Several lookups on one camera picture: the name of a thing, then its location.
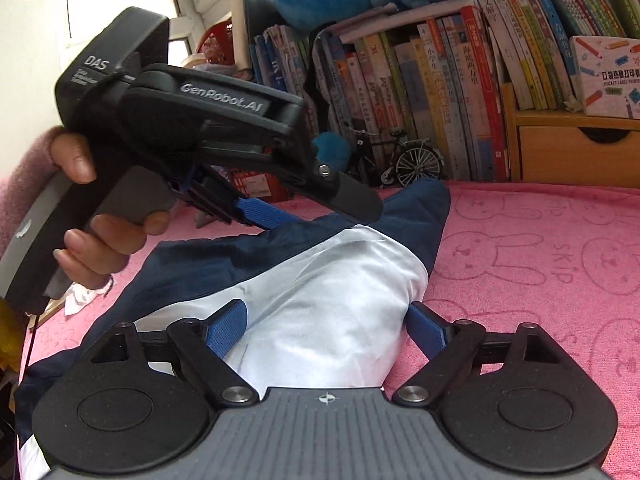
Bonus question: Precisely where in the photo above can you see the blue plush ball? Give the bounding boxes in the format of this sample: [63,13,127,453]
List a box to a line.
[312,131,352,172]

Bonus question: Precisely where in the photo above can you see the miniature black bicycle model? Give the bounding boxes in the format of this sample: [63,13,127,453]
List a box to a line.
[347,126,445,188]

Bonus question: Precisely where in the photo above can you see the white label printer box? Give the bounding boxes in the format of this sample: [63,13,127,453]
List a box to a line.
[570,36,640,120]

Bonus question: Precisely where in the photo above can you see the navy white jacket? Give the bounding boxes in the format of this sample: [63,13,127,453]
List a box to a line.
[14,176,452,461]

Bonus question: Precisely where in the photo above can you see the wooden desk drawer organizer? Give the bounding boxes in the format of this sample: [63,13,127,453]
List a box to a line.
[500,84,639,188]

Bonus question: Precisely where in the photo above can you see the row of upright books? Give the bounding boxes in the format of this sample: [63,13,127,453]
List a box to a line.
[250,0,639,181]

